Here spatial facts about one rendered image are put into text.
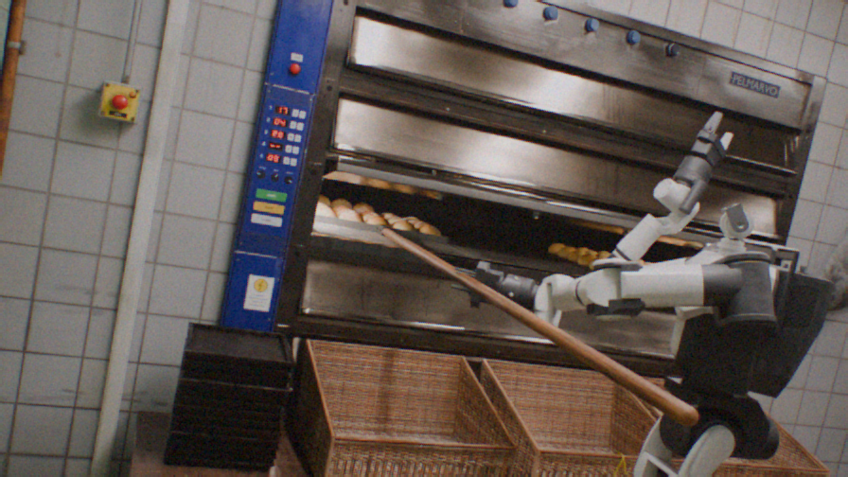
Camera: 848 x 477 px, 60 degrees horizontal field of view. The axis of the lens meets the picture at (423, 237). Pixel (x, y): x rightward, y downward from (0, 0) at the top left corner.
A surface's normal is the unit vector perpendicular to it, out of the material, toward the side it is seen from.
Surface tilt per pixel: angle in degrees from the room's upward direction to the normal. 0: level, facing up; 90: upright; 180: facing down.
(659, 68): 90
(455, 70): 70
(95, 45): 90
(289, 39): 90
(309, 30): 90
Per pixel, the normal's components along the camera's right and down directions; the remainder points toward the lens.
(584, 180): 0.37, -0.18
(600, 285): -0.51, -0.18
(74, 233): 0.32, 0.16
